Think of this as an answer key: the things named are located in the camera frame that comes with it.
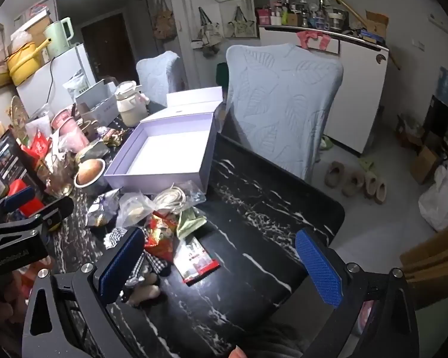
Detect blue poster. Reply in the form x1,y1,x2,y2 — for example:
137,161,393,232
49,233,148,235
435,66,448,101

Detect person's left hand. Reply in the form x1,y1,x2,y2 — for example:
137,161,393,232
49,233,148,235
0,287,23,344

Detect yellow pot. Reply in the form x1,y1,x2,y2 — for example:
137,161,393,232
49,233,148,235
7,39,51,86

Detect cream ceramic jar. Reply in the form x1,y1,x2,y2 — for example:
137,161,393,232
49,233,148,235
115,81,150,127

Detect clear bag with beige item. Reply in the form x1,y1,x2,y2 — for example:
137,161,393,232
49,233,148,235
116,192,157,230

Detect pink cup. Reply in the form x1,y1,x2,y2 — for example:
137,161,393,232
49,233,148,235
50,108,90,153

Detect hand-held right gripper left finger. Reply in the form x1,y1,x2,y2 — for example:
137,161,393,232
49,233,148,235
21,227,146,358

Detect red snack bag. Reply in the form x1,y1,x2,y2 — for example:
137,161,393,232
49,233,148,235
144,212,180,262

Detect brown cardboard box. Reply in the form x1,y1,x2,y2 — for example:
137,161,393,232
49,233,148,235
410,145,443,185

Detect beige tote bag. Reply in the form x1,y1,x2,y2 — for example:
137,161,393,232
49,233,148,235
226,5,256,38
198,7,223,45

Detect brown patterned tote bag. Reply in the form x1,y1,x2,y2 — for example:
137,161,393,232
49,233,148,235
153,0,178,40

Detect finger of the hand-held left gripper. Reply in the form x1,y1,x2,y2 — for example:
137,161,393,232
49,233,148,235
0,196,75,234
0,186,36,228

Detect pile of wrapped candies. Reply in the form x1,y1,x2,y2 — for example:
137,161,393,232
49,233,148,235
97,127,126,146

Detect white cabinet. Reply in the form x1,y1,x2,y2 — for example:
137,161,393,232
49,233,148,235
259,25,390,155

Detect white cardboard box with bottles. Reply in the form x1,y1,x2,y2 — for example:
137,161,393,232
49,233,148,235
75,80,120,125

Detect beige fuzzy slipper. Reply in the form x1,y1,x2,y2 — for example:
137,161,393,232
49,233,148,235
324,161,346,188
341,169,367,197

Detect red foil snack pack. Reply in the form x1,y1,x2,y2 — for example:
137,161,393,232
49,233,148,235
30,130,51,157

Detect lavender gift box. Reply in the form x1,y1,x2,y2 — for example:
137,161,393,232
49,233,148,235
104,87,225,195

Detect silver purple foil packet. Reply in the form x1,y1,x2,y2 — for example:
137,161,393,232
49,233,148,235
87,189,120,228

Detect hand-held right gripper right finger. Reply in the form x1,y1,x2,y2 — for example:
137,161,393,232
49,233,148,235
295,228,420,358

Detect red white snack packet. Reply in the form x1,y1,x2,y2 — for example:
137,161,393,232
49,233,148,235
174,237,221,287

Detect green white pouch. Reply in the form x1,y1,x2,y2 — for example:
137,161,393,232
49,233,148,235
62,72,88,103

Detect pink cloth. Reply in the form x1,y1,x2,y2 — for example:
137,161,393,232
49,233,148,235
296,30,333,51

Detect open cardboard box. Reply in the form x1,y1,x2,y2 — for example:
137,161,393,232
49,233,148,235
365,10,389,40

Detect light green kettle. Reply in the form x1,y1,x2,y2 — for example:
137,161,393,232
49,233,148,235
43,17,75,60

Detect dark wooden door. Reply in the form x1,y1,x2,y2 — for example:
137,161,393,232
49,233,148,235
80,12,129,83

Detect green packet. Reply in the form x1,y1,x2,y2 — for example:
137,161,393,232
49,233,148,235
177,207,208,239

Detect chair with light blue cover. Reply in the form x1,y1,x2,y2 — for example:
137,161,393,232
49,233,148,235
135,50,181,103
224,43,345,185

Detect red canister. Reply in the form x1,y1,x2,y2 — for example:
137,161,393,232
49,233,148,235
8,179,46,217

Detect wooden board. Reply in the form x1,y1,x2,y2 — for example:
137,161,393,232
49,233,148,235
399,224,448,310

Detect checkered plush doll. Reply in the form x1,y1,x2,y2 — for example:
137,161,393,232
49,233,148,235
125,248,170,308

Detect woven tray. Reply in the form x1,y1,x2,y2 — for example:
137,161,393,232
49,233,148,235
10,96,30,138

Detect stacked cardboard boxes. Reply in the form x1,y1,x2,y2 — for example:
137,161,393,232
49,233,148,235
11,7,53,45

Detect white fridge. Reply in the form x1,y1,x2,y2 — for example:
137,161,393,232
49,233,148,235
16,43,98,120

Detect black printed box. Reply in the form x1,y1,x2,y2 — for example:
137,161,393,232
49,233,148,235
0,129,38,195

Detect row of bottles and jars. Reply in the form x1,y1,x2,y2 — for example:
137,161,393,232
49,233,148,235
256,0,349,30

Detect clear bag with white cord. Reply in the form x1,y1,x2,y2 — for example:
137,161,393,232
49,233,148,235
153,181,207,213

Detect bowl with brown bun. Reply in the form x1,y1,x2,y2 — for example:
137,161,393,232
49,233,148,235
74,158,106,196

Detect gold glass goblet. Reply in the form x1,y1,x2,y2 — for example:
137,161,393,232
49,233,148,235
41,153,75,196

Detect white plastic bag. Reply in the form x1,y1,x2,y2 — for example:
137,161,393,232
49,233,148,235
418,164,448,232

